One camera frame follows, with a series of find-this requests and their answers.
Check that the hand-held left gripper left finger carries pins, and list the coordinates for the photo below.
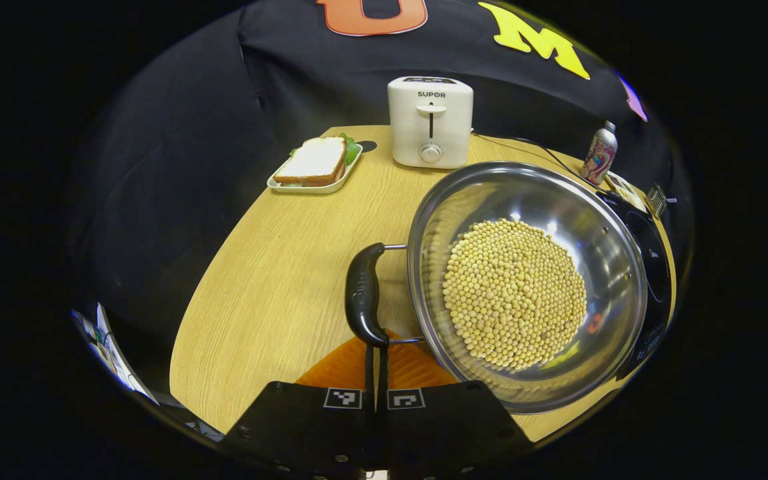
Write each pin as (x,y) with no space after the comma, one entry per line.
(304,426)

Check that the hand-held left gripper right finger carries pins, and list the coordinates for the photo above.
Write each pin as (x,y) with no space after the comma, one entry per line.
(450,426)

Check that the black induction cooktop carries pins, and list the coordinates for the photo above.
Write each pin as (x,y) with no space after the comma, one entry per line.
(654,266)

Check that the pile of yellow soybeans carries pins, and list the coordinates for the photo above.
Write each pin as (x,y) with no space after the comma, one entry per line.
(514,293)

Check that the sandwich with lettuce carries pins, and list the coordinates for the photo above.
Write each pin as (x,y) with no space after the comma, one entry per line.
(314,160)

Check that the white divided bean dish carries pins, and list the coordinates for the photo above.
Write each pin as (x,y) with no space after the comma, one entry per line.
(627,193)

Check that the white toaster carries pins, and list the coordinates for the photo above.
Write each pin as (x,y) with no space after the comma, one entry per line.
(430,126)

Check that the printed aluminium drink bottle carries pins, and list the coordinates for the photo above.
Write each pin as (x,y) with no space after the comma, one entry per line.
(599,156)

